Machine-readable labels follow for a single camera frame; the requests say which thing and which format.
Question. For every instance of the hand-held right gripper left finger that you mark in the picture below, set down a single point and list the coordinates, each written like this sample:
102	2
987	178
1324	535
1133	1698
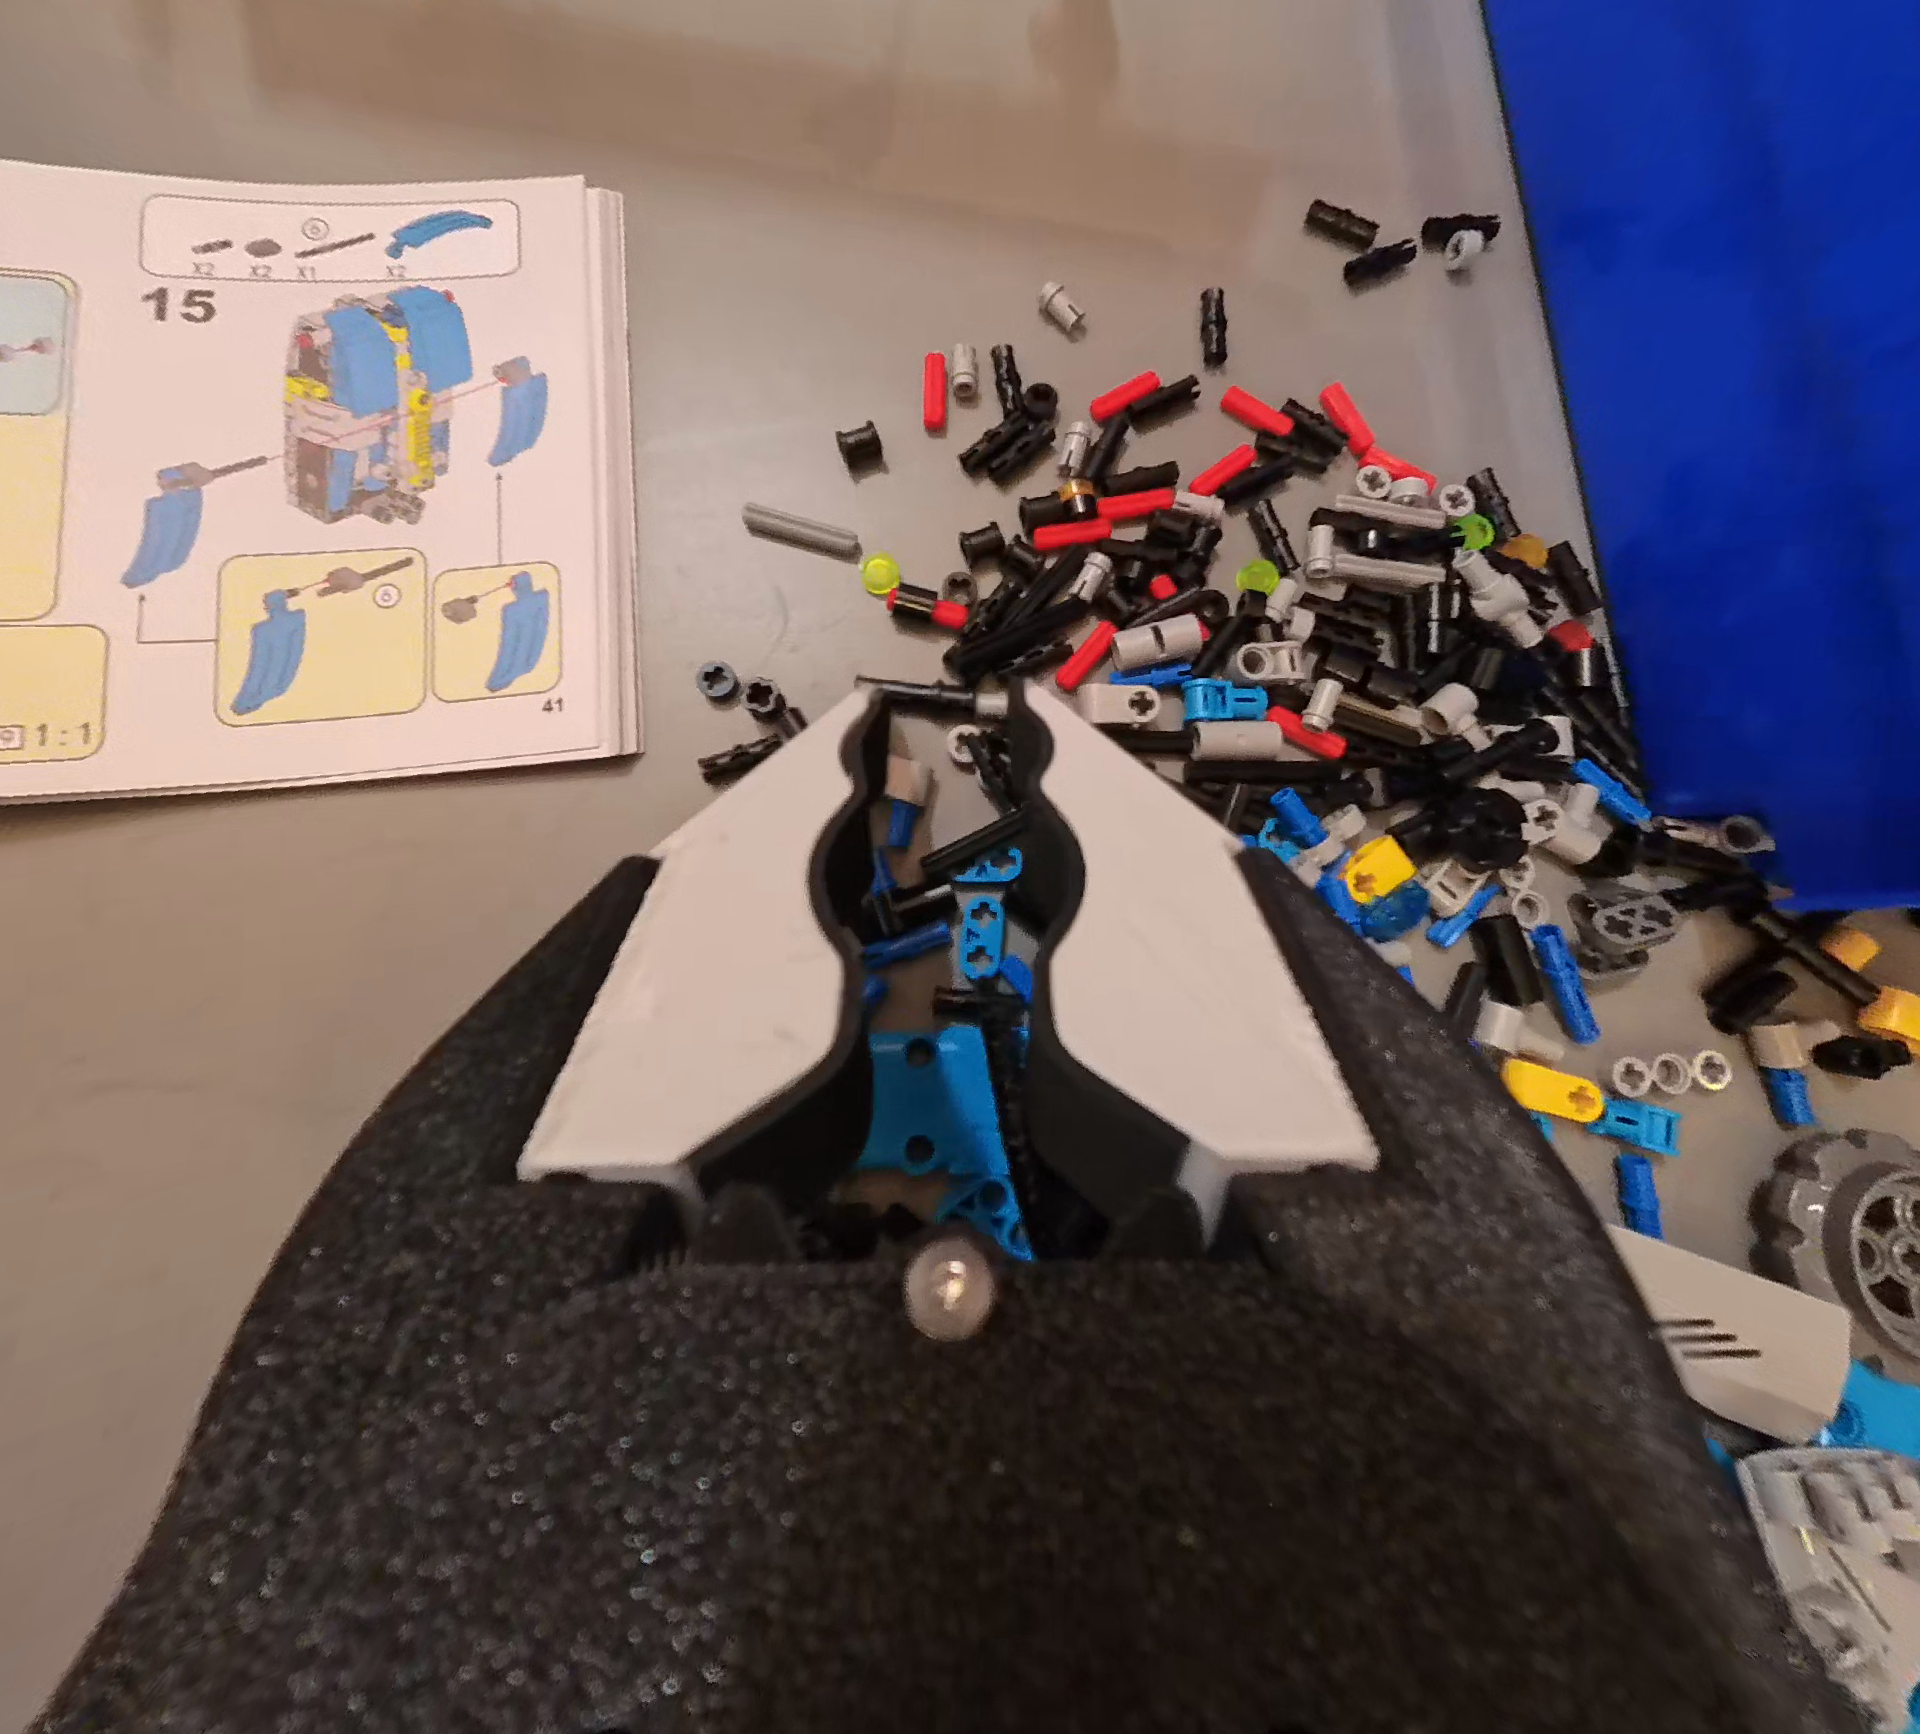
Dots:
704	999

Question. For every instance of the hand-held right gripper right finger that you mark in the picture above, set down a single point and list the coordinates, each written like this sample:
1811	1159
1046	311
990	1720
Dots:
1184	999

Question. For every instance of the building instruction booklet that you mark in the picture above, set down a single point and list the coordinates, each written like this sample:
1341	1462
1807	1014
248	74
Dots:
579	488

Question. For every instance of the grey desk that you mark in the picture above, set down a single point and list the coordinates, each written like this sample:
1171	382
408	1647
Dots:
300	1165

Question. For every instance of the pile of building block parts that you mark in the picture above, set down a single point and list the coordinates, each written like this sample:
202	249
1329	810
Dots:
1351	655

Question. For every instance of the blue plastic bin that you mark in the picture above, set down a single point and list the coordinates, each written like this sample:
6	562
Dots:
1725	338

